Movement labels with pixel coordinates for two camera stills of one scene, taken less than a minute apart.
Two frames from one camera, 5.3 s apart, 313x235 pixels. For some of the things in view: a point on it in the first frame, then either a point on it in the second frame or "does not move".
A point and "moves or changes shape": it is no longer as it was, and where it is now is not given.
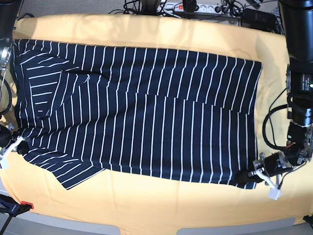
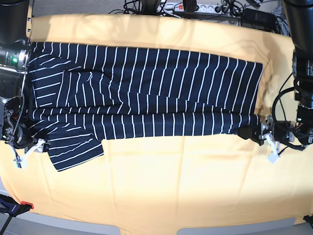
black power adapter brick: x=258 y=19 does not move
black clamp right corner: x=309 y=220 does not move
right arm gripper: x=273 y=164 -> x=280 y=130
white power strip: x=178 y=8 does not move
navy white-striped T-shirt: x=79 y=110 moves or changes shape
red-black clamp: x=10 y=207 does not move
